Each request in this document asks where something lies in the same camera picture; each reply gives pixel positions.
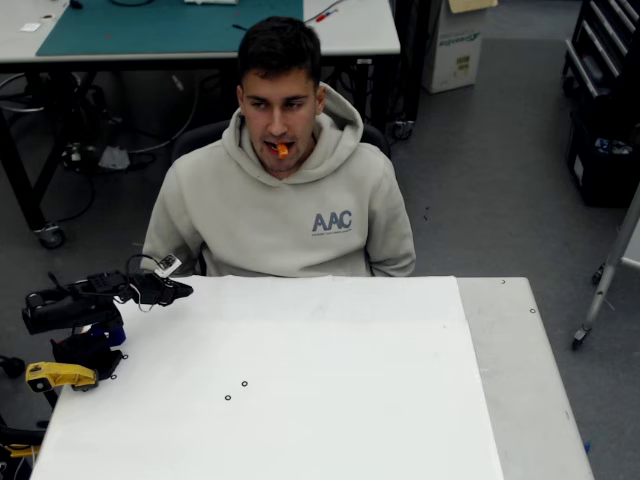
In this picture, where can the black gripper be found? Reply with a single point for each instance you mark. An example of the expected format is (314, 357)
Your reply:
(167, 291)

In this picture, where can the orange carrot piece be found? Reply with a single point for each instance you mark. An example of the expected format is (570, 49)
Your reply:
(283, 150)

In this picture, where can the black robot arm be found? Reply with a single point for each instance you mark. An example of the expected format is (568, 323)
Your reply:
(65, 310)

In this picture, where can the blue robot base part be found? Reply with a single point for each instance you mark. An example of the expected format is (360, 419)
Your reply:
(112, 336)

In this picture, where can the man in beige hoodie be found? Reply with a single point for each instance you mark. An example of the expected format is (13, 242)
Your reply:
(280, 220)

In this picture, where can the workbench caster wheel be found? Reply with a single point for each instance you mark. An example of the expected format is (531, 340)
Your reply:
(403, 130)
(51, 237)

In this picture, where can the white crumpled bag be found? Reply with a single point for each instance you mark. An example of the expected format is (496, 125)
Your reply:
(114, 158)

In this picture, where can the black power adapter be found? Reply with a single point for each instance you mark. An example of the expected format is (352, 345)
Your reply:
(76, 152)

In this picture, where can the large white paper sheet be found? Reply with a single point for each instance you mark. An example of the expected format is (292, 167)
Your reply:
(300, 430)

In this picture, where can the black and yellow clamp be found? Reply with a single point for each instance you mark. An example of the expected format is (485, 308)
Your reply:
(20, 437)

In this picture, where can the green cutting mat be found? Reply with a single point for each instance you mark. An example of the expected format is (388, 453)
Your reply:
(150, 30)

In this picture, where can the small white label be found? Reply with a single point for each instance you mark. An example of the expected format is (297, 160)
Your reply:
(30, 27)

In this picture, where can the grey workbench with black legs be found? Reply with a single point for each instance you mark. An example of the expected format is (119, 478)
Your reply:
(360, 30)

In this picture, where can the white cardboard box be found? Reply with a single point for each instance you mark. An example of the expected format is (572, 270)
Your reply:
(452, 55)

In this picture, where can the beige cardboard flap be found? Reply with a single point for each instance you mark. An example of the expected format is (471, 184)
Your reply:
(470, 5)

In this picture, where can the grey metal stand leg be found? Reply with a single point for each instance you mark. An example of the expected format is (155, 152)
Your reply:
(607, 280)

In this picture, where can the small blue floor scrap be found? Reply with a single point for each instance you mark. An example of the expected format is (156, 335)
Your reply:
(587, 446)

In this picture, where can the black bin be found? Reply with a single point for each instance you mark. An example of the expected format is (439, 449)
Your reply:
(600, 175)

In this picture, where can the black drawer rack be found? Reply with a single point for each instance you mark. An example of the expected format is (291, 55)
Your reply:
(600, 45)

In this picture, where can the white camera board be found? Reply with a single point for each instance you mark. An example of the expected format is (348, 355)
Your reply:
(167, 264)

